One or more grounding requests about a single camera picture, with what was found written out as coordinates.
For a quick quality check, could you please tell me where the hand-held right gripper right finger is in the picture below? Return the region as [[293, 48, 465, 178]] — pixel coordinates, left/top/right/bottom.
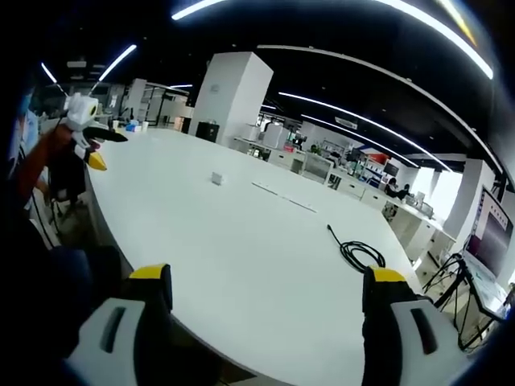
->
[[361, 265, 472, 386]]

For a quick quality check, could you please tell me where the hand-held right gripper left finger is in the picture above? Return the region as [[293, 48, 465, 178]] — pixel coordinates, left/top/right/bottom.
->
[[64, 263, 175, 386]]

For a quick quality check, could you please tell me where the black Type-C cable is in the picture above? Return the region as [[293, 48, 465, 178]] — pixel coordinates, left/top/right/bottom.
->
[[326, 224, 387, 271]]

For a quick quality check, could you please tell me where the white desk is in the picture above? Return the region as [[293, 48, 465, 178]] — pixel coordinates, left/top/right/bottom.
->
[[83, 127, 423, 386]]

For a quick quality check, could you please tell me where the black office chair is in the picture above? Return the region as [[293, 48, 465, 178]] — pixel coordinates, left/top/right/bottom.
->
[[47, 148, 88, 220]]

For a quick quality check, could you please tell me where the black cabinet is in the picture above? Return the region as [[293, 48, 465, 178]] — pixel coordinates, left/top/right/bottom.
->
[[196, 121, 220, 142]]

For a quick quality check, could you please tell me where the computer monitor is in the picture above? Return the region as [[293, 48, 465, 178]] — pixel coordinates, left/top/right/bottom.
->
[[462, 184, 515, 318]]

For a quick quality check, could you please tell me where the white square pillar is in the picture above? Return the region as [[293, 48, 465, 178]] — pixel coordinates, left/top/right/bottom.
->
[[192, 51, 274, 150]]

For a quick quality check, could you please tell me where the white office workstation row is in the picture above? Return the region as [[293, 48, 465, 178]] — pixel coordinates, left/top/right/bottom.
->
[[233, 122, 458, 266]]

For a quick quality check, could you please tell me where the white desk cable cover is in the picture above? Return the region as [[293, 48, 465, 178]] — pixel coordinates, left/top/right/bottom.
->
[[251, 182, 318, 213]]

